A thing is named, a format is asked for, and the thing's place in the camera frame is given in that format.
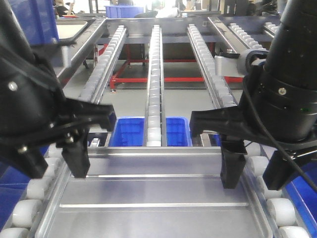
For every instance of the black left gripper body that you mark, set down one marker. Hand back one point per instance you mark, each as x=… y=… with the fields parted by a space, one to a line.
x=29 y=94

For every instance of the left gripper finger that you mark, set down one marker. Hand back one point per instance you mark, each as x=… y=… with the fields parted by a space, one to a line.
x=28 y=159
x=78 y=118

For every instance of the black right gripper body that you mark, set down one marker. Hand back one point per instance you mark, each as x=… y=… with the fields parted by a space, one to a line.
x=286 y=106

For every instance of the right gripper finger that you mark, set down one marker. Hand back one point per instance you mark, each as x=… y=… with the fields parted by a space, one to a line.
x=226 y=123
x=278 y=172

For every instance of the ribbed silver metal tray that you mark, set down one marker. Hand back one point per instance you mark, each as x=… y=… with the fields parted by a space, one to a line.
x=163 y=192

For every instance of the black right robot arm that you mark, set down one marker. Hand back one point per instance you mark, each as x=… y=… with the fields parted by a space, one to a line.
x=293 y=52

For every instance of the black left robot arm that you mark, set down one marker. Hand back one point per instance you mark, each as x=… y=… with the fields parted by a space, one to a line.
x=13 y=43

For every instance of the grey tray far left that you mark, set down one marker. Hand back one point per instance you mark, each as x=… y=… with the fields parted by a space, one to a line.
x=69 y=30

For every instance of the blue bin lower left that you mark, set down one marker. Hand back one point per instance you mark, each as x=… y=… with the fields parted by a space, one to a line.
x=12 y=185

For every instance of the right white roller track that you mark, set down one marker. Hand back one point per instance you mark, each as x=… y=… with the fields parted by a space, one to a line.
x=281 y=211

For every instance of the blue bin lower right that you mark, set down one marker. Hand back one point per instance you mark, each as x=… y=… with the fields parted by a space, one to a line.
x=305 y=201

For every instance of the blue bin below centre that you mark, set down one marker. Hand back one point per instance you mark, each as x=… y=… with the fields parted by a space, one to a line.
x=129 y=131

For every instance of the centre white roller track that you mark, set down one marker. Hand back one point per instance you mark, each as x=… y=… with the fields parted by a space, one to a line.
x=155 y=119

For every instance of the far right roller track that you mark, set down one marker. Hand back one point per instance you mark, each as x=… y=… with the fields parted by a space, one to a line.
x=245 y=38

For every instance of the blue bin upper left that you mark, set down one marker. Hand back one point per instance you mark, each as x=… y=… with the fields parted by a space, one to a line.
x=37 y=20

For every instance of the distant blue bin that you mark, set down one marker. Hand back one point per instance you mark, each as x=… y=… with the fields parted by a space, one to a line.
x=123 y=11

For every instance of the red metal floor frame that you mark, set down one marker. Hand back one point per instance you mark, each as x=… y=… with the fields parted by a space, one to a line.
x=179 y=65

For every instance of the right steel divider rail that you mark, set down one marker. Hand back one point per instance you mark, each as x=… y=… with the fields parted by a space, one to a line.
x=229 y=42

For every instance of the steel divider rail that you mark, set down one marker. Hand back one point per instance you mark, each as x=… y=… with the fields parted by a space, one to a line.
x=229 y=42
x=84 y=44

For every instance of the left steel divider rail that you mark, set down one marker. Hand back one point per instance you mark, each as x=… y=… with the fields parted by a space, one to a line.
x=84 y=44

